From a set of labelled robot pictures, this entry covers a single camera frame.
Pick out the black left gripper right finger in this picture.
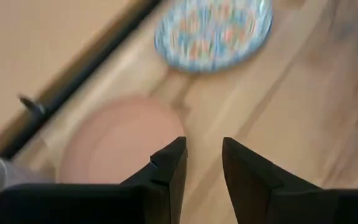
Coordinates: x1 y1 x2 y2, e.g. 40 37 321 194
222 136 358 224

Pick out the black aluminium frame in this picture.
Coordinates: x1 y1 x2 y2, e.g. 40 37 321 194
0 0 164 160

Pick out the blue patterned plate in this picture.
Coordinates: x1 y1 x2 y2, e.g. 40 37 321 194
154 0 273 74

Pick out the peach pink plate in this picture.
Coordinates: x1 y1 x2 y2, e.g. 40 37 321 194
56 95 185 186

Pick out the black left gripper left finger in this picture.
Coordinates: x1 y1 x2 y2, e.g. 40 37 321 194
0 136 188 224

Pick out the beige wooden desk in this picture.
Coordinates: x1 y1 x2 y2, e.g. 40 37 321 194
0 0 136 150

